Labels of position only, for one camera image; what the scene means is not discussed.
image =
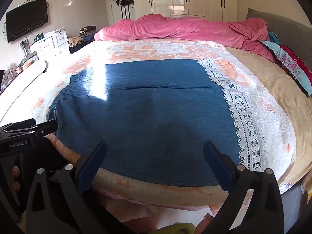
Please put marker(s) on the grey bed base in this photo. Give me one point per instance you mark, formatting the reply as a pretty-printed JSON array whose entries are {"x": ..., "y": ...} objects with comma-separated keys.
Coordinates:
[{"x": 293, "y": 207}]

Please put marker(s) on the person's right forearm green sleeve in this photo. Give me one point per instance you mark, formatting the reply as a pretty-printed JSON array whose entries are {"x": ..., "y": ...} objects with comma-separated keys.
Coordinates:
[{"x": 175, "y": 229}]

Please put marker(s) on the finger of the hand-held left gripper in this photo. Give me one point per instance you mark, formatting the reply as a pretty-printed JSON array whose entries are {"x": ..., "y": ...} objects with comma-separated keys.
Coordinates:
[
  {"x": 46, "y": 126},
  {"x": 22, "y": 123}
]

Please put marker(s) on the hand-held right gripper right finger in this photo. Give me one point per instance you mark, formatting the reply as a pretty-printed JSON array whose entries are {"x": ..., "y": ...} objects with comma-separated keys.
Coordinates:
[{"x": 219, "y": 165}]

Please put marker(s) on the white table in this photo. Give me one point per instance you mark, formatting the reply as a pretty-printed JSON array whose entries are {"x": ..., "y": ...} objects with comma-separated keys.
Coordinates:
[{"x": 31, "y": 68}]

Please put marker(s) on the white orange fleece blanket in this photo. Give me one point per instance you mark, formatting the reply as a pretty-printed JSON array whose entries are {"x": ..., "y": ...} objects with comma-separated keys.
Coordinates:
[{"x": 170, "y": 51}]

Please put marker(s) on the pink dotted cloth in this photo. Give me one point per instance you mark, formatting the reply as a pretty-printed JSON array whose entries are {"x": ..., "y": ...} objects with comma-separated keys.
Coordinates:
[{"x": 141, "y": 226}]

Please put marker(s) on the person's left hand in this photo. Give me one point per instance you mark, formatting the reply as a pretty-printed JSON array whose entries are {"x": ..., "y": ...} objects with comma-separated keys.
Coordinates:
[{"x": 15, "y": 171}]

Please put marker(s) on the pink duvet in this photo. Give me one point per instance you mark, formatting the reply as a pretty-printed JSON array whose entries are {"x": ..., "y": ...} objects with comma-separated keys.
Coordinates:
[{"x": 182, "y": 29}]

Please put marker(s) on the grey headboard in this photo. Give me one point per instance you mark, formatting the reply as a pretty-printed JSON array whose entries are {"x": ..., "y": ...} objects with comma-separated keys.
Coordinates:
[{"x": 292, "y": 34}]

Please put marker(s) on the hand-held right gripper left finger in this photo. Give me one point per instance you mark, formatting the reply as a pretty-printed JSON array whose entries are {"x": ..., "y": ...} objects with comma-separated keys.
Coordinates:
[{"x": 92, "y": 160}]

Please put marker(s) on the white drawer cabinet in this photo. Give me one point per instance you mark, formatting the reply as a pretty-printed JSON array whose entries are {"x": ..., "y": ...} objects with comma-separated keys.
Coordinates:
[{"x": 51, "y": 43}]

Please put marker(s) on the dark red pillow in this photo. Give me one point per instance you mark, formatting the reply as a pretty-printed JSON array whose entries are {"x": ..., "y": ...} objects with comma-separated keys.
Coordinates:
[{"x": 298, "y": 57}]

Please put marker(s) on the pile of folded clothes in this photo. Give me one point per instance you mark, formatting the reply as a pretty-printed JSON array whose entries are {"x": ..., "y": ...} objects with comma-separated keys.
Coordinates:
[{"x": 87, "y": 30}]

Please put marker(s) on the beige bed sheet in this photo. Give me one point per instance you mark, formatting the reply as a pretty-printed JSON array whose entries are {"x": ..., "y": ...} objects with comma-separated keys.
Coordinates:
[{"x": 280, "y": 90}]

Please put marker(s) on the beige plush toy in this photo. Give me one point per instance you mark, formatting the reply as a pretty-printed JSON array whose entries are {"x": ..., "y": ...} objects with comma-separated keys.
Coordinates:
[{"x": 75, "y": 41}]

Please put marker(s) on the person's right hand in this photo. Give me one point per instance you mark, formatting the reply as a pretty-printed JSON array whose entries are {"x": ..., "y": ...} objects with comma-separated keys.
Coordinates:
[{"x": 204, "y": 224}]

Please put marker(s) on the blue denim pants lace hem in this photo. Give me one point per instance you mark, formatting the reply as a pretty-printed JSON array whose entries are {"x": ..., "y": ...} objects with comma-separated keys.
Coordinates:
[{"x": 158, "y": 126}]

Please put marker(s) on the white door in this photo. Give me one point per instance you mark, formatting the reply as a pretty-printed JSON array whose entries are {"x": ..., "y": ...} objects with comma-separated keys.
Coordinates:
[{"x": 109, "y": 12}]

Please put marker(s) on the cream wardrobe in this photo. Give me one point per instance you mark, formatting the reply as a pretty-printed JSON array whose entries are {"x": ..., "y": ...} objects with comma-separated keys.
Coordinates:
[{"x": 195, "y": 0}]

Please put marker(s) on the black wall television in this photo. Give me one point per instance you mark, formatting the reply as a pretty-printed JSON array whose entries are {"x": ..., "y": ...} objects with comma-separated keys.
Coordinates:
[{"x": 26, "y": 19}]

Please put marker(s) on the teal floral pillow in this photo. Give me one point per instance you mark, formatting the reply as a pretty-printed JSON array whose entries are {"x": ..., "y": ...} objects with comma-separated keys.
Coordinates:
[{"x": 291, "y": 67}]

